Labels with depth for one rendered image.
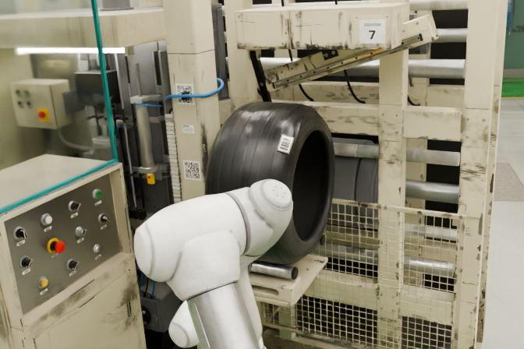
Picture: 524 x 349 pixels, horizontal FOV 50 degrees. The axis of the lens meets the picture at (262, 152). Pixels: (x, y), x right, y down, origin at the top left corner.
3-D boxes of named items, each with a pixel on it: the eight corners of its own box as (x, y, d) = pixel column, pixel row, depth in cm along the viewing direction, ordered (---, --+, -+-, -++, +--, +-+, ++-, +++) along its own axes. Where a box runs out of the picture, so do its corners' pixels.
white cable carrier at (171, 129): (176, 230, 223) (164, 114, 209) (183, 225, 227) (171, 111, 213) (185, 231, 221) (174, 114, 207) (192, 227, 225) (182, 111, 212)
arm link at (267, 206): (258, 204, 128) (206, 218, 121) (287, 158, 115) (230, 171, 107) (284, 254, 122) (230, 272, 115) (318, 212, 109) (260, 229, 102)
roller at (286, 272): (207, 253, 208) (214, 249, 212) (207, 264, 209) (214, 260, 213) (293, 269, 193) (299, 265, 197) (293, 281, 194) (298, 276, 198)
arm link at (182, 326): (186, 301, 166) (221, 329, 164) (156, 336, 153) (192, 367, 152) (200, 280, 159) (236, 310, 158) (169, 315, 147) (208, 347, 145)
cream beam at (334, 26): (235, 50, 216) (233, 11, 212) (263, 43, 237) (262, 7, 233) (391, 51, 190) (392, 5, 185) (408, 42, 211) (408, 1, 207)
